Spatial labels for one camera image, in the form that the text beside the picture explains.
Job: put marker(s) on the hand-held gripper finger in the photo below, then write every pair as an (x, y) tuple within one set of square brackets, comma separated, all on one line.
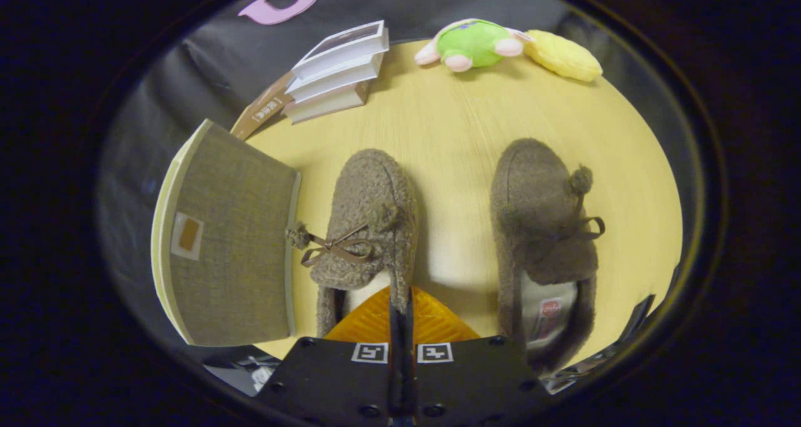
[(395, 364), (408, 364)]

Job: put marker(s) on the brown fuzzy slipper shoe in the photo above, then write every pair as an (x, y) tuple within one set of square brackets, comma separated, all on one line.
[(369, 183), (532, 183)]

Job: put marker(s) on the grey fabric storage box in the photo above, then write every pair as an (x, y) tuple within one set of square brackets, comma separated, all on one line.
[(238, 226)]

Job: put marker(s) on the beige book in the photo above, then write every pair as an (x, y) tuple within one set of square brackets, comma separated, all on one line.
[(325, 104)]

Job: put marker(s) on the brown book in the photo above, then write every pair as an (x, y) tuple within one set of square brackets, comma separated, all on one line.
[(263, 109)]

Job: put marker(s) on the plain white book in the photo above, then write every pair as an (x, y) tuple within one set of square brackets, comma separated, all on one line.
[(331, 79)]

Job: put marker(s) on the white book with portrait cover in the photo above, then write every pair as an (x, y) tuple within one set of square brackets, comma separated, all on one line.
[(341, 48)]

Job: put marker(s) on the green and pink plush toy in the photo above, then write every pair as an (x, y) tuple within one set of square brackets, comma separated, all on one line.
[(472, 42)]

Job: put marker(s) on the yellow plush toy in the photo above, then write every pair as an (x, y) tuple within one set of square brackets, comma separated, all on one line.
[(563, 54)]

